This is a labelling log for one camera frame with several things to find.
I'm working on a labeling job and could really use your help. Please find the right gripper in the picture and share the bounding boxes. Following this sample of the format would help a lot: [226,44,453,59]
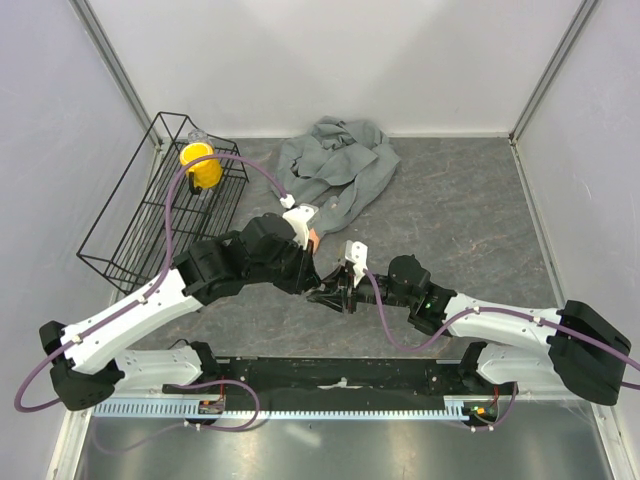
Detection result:
[307,264,414,315]

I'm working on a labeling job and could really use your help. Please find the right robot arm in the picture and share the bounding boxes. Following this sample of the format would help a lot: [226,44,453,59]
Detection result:
[309,255,631,406]

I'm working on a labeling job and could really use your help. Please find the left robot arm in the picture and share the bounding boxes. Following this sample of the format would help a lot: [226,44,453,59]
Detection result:
[39,205,320,411]

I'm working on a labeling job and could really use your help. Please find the mannequin hand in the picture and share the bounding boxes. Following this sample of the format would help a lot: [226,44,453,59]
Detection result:
[309,229,320,253]

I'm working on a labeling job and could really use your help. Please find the grey shirt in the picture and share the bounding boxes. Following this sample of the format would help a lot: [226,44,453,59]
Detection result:
[274,116,401,238]

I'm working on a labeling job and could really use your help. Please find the yellow cup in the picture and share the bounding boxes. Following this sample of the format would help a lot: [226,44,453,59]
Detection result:
[179,142,223,195]

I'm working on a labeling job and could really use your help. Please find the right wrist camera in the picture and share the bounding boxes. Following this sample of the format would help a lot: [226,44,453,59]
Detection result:
[340,240,368,288]

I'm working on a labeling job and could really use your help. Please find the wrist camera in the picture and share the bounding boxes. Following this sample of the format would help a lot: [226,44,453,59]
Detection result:
[282,204,318,248]
[340,240,368,288]

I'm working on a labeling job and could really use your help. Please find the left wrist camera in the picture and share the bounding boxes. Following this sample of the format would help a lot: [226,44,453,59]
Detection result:
[282,204,318,248]

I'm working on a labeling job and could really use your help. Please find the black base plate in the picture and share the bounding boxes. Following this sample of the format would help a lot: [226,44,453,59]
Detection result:
[149,354,521,414]

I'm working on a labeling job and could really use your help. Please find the black wire basket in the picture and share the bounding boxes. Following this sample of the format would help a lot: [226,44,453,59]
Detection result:
[76,111,249,296]

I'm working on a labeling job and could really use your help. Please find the slotted cable duct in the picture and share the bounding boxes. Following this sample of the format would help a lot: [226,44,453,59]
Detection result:
[94,391,468,421]

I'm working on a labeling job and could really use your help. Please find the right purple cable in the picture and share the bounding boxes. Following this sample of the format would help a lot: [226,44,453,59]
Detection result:
[364,269,640,391]

